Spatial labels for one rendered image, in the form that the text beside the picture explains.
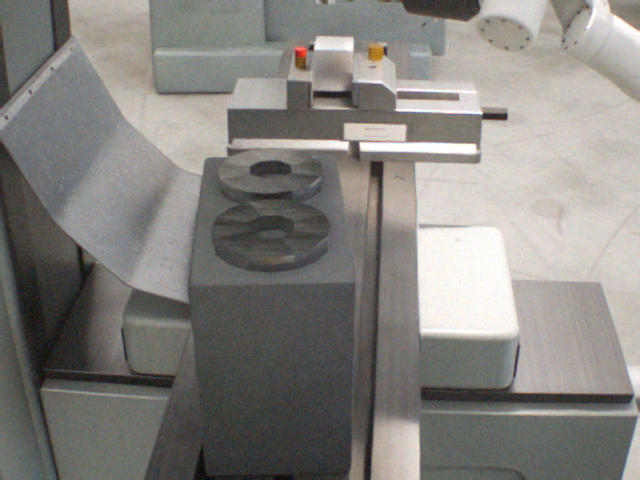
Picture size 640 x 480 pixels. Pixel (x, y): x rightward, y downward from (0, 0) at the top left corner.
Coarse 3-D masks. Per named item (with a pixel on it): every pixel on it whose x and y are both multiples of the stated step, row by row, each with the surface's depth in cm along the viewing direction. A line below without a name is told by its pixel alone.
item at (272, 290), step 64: (256, 192) 77; (320, 192) 80; (192, 256) 72; (256, 256) 69; (320, 256) 71; (192, 320) 69; (256, 320) 69; (320, 320) 70; (256, 384) 72; (320, 384) 73; (256, 448) 76; (320, 448) 76
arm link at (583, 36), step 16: (560, 0) 102; (576, 0) 100; (592, 0) 97; (560, 16) 103; (576, 16) 101; (592, 16) 97; (608, 16) 97; (576, 32) 99; (592, 32) 97; (608, 32) 97; (576, 48) 98; (592, 48) 98
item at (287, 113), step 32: (256, 96) 133; (288, 96) 127; (320, 96) 136; (416, 96) 135; (448, 96) 135; (256, 128) 130; (288, 128) 130; (320, 128) 130; (352, 128) 129; (384, 128) 129; (416, 128) 129; (448, 128) 129; (480, 128) 128; (384, 160) 130; (416, 160) 130; (448, 160) 129; (480, 160) 130
